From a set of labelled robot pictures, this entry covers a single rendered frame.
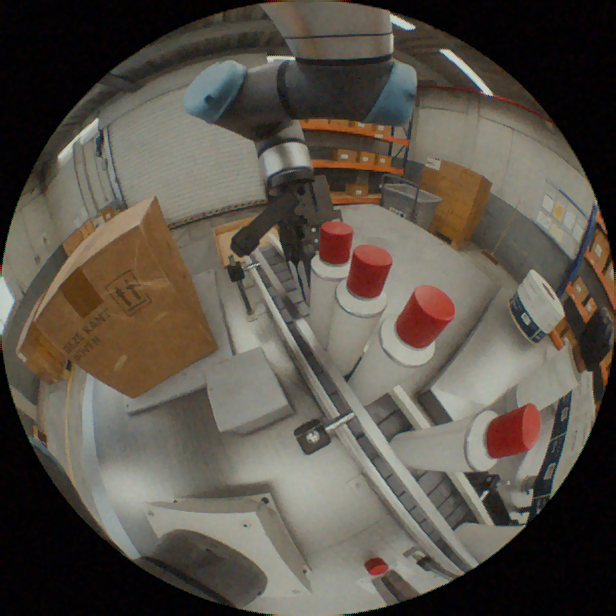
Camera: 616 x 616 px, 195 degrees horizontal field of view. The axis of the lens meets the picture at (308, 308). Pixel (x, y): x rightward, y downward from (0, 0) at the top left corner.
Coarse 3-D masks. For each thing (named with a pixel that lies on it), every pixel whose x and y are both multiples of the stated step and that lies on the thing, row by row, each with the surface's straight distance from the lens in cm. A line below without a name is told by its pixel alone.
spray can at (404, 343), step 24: (432, 288) 14; (408, 312) 13; (432, 312) 12; (384, 336) 14; (408, 336) 13; (432, 336) 13; (384, 360) 15; (408, 360) 14; (360, 384) 22; (384, 384) 18
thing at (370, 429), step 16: (256, 256) 38; (272, 272) 32; (288, 304) 26; (304, 320) 24; (304, 336) 23; (320, 352) 22; (336, 368) 21; (336, 384) 20; (352, 400) 20; (368, 416) 20; (368, 432) 20; (384, 448) 21; (400, 464) 22; (400, 480) 23; (416, 496) 24; (432, 512) 26; (448, 528) 29; (448, 544) 33; (464, 560) 39
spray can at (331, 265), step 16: (336, 224) 19; (320, 240) 18; (336, 240) 17; (352, 240) 18; (320, 256) 19; (336, 256) 18; (320, 272) 19; (336, 272) 18; (320, 288) 20; (320, 304) 21; (320, 320) 24; (320, 336) 27
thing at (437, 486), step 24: (288, 288) 41; (312, 360) 30; (360, 360) 31; (336, 408) 31; (384, 408) 30; (360, 432) 29; (384, 432) 30; (384, 480) 34; (432, 480) 35; (408, 504) 34; (456, 504) 40; (432, 528) 39
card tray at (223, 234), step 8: (256, 216) 88; (232, 224) 87; (240, 224) 88; (248, 224) 88; (216, 232) 87; (224, 232) 88; (232, 232) 85; (272, 232) 77; (216, 240) 76; (224, 240) 80; (264, 240) 71; (224, 248) 73; (224, 256) 68; (224, 264) 63
